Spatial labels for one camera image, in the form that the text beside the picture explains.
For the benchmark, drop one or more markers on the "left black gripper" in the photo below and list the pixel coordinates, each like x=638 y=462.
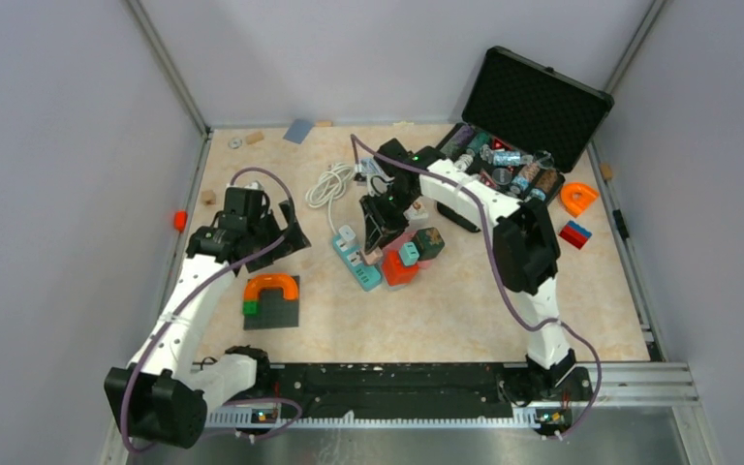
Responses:
x=294 y=238

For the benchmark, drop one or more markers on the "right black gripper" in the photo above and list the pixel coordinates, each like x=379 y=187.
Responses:
x=380 y=227

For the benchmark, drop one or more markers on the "pink triangular power strip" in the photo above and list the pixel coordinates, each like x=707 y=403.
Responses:
x=396 y=244

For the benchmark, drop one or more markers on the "pink brown charger plug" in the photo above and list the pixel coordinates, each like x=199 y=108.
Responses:
x=373 y=257

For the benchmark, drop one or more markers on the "teal small plug adapter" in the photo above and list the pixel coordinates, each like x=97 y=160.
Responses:
x=409 y=254

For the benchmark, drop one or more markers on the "dark green cube adapter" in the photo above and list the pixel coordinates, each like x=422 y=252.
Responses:
x=429 y=243

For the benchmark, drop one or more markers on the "red cube socket adapter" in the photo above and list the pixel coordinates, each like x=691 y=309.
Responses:
x=395 y=272

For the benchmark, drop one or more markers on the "teal power strip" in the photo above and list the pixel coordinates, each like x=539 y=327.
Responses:
x=367 y=276

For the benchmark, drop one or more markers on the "white cube socket adapter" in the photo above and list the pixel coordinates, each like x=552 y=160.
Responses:
x=417 y=213

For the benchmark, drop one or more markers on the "small white charger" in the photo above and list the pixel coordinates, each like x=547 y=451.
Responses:
x=347 y=237

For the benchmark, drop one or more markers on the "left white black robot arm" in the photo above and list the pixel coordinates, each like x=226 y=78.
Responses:
x=158 y=396

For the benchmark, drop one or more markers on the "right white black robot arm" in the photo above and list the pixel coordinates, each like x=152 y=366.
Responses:
x=519 y=239

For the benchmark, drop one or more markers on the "orange arch block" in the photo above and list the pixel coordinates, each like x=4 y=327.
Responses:
x=271 y=281

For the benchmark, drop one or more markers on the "dark grey building baseplate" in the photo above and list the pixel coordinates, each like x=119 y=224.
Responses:
x=275 y=311

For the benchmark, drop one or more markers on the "green small brick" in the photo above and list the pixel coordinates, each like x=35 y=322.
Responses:
x=250 y=308

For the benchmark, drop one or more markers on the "wooden block left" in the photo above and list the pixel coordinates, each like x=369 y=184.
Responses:
x=208 y=197

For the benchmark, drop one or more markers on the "wooden block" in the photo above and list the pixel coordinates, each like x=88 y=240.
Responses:
x=208 y=197
x=254 y=137
x=606 y=171

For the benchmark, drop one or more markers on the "red orange clip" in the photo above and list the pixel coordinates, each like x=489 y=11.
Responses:
x=179 y=220

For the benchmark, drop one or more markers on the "wooden block top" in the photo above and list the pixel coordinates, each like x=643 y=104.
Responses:
x=254 y=137

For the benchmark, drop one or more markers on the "grey blue card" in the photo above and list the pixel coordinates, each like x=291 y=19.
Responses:
x=298 y=131

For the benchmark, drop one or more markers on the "black open case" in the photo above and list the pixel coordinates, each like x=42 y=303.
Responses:
x=529 y=108

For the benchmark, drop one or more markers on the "red blue brick stack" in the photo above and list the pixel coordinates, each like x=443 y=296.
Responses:
x=575 y=234

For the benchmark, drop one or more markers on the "orange arch toy right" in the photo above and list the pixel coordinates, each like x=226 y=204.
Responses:
x=576 y=197

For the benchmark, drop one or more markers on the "wooden block right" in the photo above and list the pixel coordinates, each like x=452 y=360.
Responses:
x=606 y=171

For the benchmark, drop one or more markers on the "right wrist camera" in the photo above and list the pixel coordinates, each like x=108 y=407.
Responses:
x=370 y=174

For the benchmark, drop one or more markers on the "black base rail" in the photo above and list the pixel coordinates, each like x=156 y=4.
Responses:
x=493 y=390

